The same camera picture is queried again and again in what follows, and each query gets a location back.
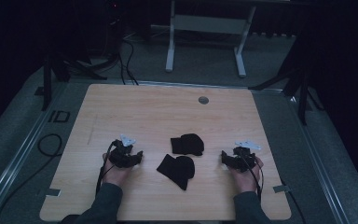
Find black sock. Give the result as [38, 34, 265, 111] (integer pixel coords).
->
[170, 133, 205, 157]
[156, 153, 196, 191]

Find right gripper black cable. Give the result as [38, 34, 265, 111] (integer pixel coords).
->
[238, 150, 265, 203]

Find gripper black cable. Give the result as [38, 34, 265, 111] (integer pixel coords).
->
[94, 140, 119, 196]
[238, 150, 265, 203]

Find black cables on floor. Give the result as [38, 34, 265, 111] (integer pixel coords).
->
[105, 18, 140, 86]

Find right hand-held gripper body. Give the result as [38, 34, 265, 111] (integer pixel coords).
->
[227, 139, 262, 174]

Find black floor cable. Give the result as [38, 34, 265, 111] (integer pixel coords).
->
[0, 133, 63, 224]

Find black tripod stand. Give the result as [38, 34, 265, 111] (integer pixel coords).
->
[40, 52, 108, 112]
[248, 31, 325, 127]

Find person's left hand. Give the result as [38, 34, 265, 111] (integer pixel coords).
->
[102, 152, 135, 188]

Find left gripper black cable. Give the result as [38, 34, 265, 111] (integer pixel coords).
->
[94, 140, 119, 196]

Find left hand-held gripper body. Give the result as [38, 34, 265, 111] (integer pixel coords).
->
[108, 133, 139, 169]

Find person's right hand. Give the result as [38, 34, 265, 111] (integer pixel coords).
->
[228, 156, 265, 194]

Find white metal table frame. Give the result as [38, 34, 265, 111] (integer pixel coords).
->
[165, 0, 257, 78]

